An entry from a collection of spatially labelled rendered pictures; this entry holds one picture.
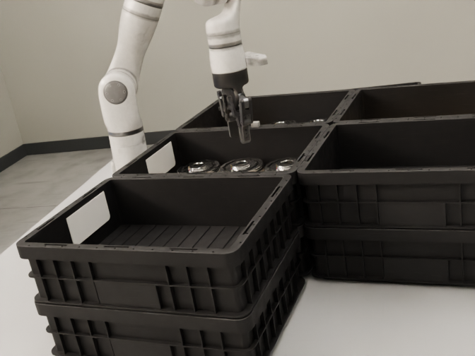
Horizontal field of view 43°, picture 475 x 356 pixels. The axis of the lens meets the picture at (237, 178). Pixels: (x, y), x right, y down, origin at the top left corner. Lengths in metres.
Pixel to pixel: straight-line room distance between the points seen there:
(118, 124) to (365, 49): 3.01
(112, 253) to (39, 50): 4.22
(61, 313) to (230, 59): 0.59
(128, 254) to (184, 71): 3.77
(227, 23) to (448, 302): 0.67
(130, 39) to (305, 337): 0.86
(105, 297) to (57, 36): 4.10
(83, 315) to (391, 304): 0.53
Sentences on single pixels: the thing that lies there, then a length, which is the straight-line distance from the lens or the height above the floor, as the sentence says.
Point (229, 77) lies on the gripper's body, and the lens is 1.27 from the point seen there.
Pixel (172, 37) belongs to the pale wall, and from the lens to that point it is 4.63.
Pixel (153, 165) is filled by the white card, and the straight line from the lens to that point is 1.40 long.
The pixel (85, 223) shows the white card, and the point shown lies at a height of 0.89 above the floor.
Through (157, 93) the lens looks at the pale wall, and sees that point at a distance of 4.76.
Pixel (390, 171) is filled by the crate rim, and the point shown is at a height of 0.93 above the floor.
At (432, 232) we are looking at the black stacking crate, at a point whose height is 0.82.
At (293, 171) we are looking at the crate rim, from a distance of 1.12.
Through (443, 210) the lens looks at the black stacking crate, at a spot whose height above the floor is 0.86.
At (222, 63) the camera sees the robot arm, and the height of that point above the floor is 1.11.
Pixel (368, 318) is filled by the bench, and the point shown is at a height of 0.70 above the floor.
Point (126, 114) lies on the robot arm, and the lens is 1.56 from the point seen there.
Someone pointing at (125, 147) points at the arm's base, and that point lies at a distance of 1.59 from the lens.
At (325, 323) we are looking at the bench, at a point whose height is 0.70.
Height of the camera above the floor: 1.32
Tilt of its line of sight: 20 degrees down
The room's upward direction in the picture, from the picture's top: 10 degrees counter-clockwise
